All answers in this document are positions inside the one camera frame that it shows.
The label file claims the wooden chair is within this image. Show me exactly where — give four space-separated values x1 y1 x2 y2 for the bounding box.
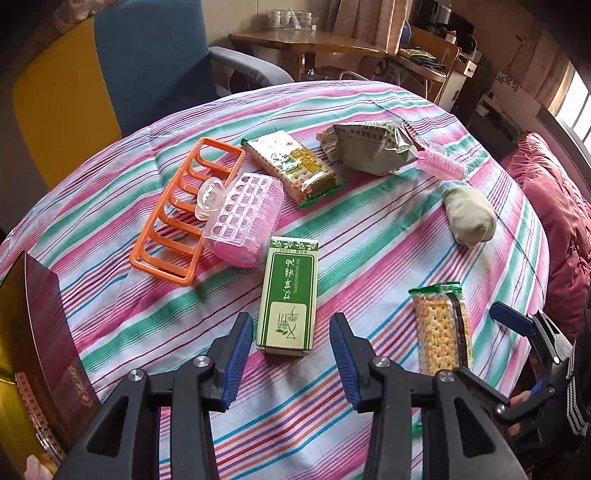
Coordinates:
396 25 462 112

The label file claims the blue office chair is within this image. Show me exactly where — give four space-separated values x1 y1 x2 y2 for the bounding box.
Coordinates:
95 0 296 139

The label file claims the large pink hair roller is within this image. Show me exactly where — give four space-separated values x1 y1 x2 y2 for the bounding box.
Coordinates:
202 172 284 269

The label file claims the grey and orange snack bag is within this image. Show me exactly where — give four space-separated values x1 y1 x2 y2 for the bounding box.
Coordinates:
316 119 426 177

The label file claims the clear plastic clip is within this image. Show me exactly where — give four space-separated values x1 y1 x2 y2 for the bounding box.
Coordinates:
194 176 228 223

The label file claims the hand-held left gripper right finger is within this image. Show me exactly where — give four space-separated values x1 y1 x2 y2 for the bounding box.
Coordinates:
329 313 527 480

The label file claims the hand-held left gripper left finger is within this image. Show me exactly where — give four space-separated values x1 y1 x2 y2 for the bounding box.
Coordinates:
55 313 254 480

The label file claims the wooden side table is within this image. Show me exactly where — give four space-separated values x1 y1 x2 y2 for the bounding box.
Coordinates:
228 30 402 84

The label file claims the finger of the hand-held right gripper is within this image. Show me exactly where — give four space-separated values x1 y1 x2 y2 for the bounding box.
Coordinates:
455 367 555 423
489 301 575 370

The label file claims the striped pink green tablecloth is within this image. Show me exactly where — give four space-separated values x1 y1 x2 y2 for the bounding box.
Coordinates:
0 80 552 480

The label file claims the window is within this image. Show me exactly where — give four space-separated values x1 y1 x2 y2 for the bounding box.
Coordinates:
549 69 591 139

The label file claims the flower print cardboard box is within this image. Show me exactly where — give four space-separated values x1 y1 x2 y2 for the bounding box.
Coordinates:
485 69 546 121

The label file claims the grey sock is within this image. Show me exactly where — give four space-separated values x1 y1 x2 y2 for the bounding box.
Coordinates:
438 180 498 247

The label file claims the pink quilt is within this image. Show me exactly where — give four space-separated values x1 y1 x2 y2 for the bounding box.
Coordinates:
501 131 591 342

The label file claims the orange plastic rack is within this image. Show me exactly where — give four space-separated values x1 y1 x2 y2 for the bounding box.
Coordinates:
129 137 247 288

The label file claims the hanging beige cloth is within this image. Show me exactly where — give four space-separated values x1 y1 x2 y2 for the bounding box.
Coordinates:
332 0 407 51

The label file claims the person's right hand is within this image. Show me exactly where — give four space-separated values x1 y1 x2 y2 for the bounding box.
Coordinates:
507 390 539 439

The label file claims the yellow cushion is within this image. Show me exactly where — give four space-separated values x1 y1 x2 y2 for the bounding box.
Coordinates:
13 21 123 190

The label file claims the tray of glass cups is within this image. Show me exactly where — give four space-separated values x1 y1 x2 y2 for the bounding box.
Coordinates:
264 8 320 32

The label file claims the yellow label cracker packet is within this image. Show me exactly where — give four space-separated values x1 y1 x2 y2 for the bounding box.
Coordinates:
241 130 347 209

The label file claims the green and white carton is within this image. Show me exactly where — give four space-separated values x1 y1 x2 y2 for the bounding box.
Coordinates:
255 236 321 357

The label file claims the small pink hair roller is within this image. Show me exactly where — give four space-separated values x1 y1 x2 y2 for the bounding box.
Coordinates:
414 142 464 181

